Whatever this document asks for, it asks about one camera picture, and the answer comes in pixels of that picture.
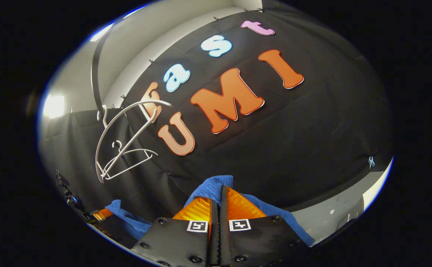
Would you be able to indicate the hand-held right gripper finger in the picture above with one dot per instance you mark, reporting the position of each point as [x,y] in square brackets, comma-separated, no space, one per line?
[223,241]
[214,241]

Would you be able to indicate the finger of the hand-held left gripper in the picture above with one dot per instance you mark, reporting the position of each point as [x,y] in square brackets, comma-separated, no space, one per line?
[102,214]

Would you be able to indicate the white plastic hanger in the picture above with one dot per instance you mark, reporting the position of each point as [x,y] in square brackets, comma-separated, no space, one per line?
[134,165]
[106,133]

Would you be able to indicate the black clothes rack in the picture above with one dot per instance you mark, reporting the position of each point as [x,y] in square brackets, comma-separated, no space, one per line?
[95,74]

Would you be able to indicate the ceiling light panel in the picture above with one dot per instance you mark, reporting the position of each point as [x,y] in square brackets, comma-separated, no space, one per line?
[53,105]

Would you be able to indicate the black backdrop cloth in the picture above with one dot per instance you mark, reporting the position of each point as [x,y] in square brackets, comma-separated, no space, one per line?
[312,129]

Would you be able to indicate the small pale blue clip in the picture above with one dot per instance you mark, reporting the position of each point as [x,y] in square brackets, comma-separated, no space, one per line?
[371,162]

